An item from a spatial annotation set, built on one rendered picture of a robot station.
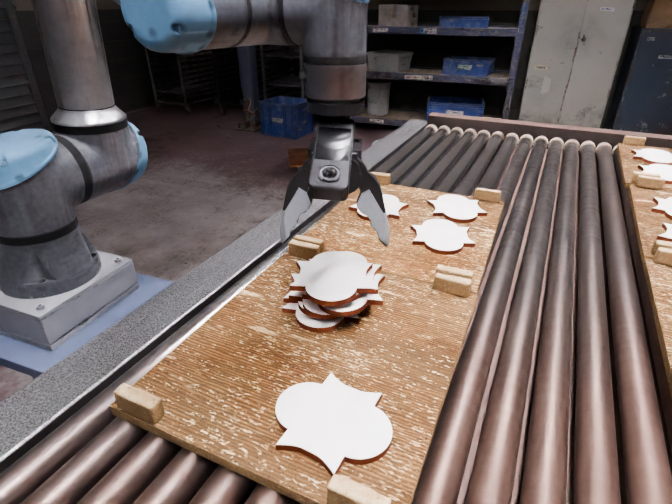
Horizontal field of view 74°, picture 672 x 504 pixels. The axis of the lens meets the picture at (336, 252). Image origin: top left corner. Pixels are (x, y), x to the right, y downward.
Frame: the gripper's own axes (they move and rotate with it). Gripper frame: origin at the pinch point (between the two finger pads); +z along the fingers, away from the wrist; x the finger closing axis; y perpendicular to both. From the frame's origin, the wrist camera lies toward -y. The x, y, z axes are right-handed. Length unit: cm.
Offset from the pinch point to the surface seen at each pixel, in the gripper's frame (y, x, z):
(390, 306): 0.3, -8.6, 10.1
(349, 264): 2.8, -2.1, 4.4
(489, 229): 28.1, -30.0, 10.2
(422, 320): -2.8, -13.1, 10.1
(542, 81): 442, -185, 42
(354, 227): 27.3, -2.4, 10.1
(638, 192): 51, -71, 10
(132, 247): 180, 138, 104
